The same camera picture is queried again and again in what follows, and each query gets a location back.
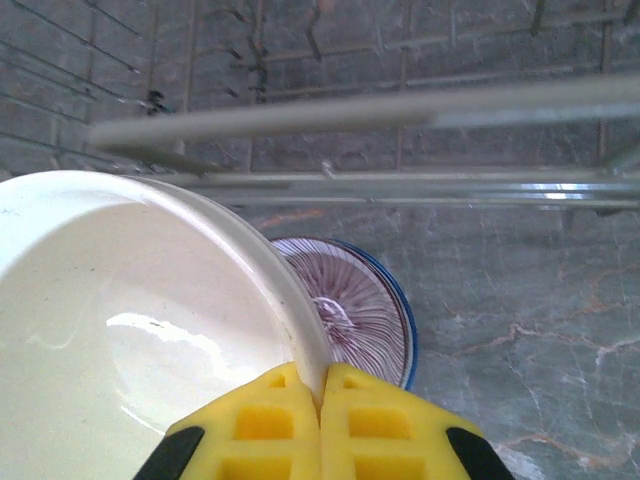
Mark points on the plain cream white bowl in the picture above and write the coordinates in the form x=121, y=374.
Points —
x=125, y=300

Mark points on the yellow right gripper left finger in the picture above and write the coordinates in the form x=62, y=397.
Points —
x=260, y=435

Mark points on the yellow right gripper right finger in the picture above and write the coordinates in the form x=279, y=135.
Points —
x=380, y=435

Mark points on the purple striped bowl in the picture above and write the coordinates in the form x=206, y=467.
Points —
x=360, y=310

